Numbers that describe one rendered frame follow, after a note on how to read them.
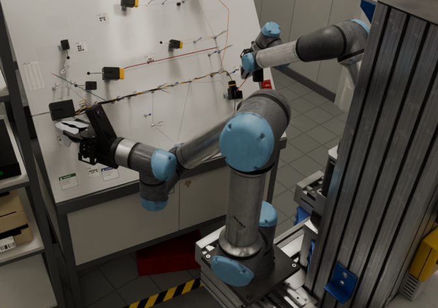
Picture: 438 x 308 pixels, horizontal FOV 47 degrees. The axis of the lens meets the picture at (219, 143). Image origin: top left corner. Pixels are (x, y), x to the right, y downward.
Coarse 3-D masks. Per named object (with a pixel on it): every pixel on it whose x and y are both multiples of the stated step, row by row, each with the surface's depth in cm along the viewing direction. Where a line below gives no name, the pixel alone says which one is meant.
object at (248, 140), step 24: (264, 96) 114; (240, 120) 107; (264, 120) 108; (288, 120) 116; (240, 144) 108; (264, 144) 106; (240, 168) 110; (264, 168) 112; (240, 192) 119; (240, 216) 123; (240, 240) 128; (216, 264) 133; (240, 264) 130
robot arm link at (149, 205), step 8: (176, 176) 142; (144, 184) 133; (152, 184) 132; (160, 184) 133; (168, 184) 138; (144, 192) 135; (152, 192) 134; (160, 192) 135; (168, 192) 139; (144, 200) 137; (152, 200) 136; (160, 200) 137; (152, 208) 138; (160, 208) 139
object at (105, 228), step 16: (176, 192) 251; (96, 208) 231; (112, 208) 236; (128, 208) 241; (144, 208) 246; (176, 208) 258; (80, 224) 232; (96, 224) 237; (112, 224) 242; (128, 224) 247; (144, 224) 253; (160, 224) 259; (176, 224) 264; (80, 240) 238; (96, 240) 243; (112, 240) 248; (128, 240) 254; (144, 240) 260; (80, 256) 244; (96, 256) 250
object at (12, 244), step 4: (0, 240) 213; (4, 240) 214; (8, 240) 214; (12, 240) 215; (0, 244) 212; (4, 244) 213; (8, 244) 214; (12, 244) 214; (0, 248) 212; (4, 248) 213; (8, 248) 213
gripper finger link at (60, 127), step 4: (56, 124) 140; (60, 124) 139; (64, 124) 139; (56, 128) 140; (60, 128) 138; (64, 128) 137; (68, 128) 137; (72, 128) 138; (76, 128) 138; (60, 132) 138; (72, 132) 136; (76, 132) 136; (64, 136) 139; (64, 140) 140; (68, 140) 139; (64, 144) 140; (68, 144) 139
